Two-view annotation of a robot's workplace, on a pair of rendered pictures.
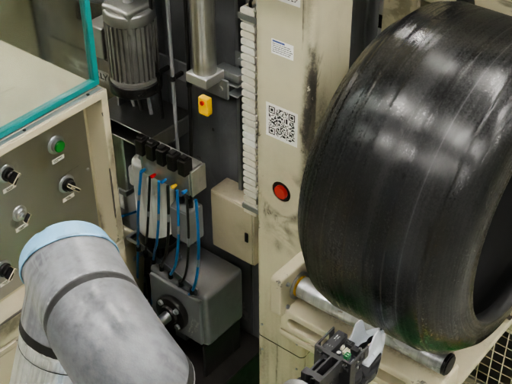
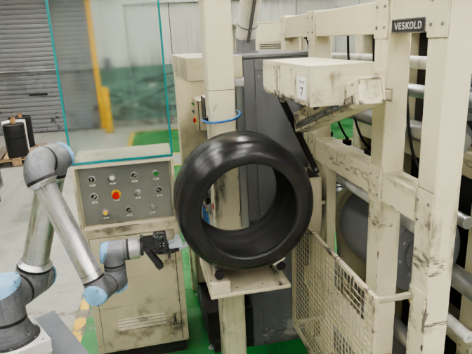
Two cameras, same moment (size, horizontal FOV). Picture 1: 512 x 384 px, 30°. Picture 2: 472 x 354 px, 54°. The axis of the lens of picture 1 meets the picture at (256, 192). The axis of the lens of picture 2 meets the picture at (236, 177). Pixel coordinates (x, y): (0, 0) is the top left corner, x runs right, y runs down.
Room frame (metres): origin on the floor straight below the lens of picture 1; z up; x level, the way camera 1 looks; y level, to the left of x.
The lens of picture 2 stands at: (-0.14, -1.56, 1.88)
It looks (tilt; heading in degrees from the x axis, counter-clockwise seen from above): 17 degrees down; 39
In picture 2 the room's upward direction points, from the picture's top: 3 degrees counter-clockwise
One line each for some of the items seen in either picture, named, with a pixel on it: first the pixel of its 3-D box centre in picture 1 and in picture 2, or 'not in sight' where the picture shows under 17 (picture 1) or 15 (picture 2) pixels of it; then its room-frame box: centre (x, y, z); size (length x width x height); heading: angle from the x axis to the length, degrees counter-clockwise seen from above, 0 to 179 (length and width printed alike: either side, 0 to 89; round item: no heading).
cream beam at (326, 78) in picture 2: not in sight; (310, 79); (1.56, -0.59, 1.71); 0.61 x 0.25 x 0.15; 51
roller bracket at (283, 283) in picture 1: (334, 247); not in sight; (1.53, -0.16, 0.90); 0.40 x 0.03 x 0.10; 141
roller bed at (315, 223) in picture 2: not in sight; (301, 199); (1.85, -0.37, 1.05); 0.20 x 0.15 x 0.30; 51
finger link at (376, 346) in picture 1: (375, 342); (178, 243); (1.11, -0.20, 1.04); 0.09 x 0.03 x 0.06; 141
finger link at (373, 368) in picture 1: (362, 369); (168, 249); (1.08, -0.17, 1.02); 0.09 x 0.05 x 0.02; 141
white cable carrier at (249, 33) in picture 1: (258, 114); not in sight; (1.59, -0.01, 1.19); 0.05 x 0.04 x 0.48; 141
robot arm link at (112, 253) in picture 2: not in sight; (114, 251); (0.91, -0.01, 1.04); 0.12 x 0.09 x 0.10; 141
